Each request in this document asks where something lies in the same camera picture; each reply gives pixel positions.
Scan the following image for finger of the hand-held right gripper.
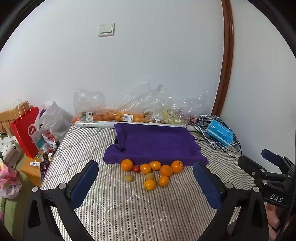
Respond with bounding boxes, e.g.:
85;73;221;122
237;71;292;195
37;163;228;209
238;155;291;184
261;149;296;172

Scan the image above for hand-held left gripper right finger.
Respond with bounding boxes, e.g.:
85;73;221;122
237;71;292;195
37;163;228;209
193;161;270;241

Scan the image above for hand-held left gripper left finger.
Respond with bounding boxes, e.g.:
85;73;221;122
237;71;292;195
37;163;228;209
23;160;100;241

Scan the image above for orange with stem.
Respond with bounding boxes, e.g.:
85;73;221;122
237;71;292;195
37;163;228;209
171;160;184;174

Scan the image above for pink cloth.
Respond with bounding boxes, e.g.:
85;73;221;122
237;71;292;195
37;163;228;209
265;202;290;233

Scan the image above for dark purple pouch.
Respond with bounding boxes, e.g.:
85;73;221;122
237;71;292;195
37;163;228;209
40;161;50;181

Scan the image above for group of small bottles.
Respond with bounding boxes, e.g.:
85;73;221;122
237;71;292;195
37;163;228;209
42;141;60;161

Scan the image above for blue tissue box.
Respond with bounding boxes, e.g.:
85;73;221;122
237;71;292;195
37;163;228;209
206;119;235;146

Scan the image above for wooden nightstand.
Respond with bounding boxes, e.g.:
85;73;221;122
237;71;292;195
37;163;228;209
20;148;53;187

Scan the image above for white paper roll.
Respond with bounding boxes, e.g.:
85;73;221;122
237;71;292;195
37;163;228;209
75;121;199;132

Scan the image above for teal white box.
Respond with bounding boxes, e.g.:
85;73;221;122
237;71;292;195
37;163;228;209
32;132;47;149

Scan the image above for purple towel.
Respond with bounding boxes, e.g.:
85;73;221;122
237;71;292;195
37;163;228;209
103;123;210;167

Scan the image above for clear bag of leafy mandarins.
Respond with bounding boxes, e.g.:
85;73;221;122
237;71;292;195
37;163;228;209
73;86;109;123

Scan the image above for clear bag of red tomatoes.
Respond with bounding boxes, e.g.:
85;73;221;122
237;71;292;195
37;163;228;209
183;93;211;123

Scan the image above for grey plastic bag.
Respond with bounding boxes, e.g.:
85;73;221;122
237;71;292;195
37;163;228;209
35;101;73;142

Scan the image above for clear bag of yellow fruit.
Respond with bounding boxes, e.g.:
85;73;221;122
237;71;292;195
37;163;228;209
148;83;192;126

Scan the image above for pink plastic bag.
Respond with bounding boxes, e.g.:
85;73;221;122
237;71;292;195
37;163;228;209
0;162;23;200

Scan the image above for red paper bag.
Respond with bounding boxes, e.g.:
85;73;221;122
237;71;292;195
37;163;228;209
10;107;40;159

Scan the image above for green bedding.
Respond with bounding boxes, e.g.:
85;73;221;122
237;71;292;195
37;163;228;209
0;197;31;241

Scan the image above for clear bag of kiwis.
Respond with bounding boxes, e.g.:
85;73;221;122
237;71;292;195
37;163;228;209
149;113;168;124

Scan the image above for white floral cloth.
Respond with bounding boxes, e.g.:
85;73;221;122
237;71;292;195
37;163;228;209
0;133;23;171

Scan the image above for clear bag of oranges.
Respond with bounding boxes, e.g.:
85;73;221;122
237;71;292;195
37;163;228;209
102;93;152;123

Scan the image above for brown paper bag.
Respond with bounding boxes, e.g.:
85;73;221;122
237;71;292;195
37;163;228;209
13;99;33;116

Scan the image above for wooden headboard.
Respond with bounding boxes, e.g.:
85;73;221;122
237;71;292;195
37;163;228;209
0;109;18;137

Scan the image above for black cable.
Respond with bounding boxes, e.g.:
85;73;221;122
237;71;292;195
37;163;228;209
190;117;242;158

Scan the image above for wooden door frame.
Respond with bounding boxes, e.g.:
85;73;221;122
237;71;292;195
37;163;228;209
211;0;234;117

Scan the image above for white light switch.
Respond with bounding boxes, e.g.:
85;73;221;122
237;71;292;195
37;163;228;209
98;23;115;37

